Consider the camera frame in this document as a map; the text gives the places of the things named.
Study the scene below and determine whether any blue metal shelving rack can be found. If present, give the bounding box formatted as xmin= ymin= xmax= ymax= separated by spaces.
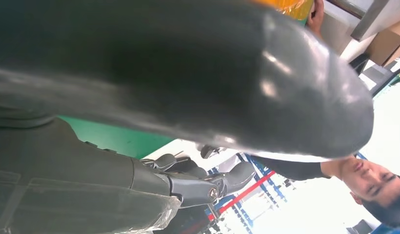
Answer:
xmin=187 ymin=152 xmax=289 ymax=234

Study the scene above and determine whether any green table mat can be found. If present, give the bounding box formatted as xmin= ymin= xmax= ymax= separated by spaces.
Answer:
xmin=58 ymin=115 xmax=176 ymax=160

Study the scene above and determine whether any person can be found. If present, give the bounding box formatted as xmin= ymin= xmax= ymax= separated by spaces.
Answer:
xmin=251 ymin=0 xmax=400 ymax=228

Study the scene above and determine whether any yellow plastic sheet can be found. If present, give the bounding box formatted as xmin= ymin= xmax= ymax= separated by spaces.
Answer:
xmin=251 ymin=0 xmax=314 ymax=20

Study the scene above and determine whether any brown cardboard box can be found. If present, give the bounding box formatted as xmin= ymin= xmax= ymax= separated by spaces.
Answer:
xmin=364 ymin=19 xmax=400 ymax=67

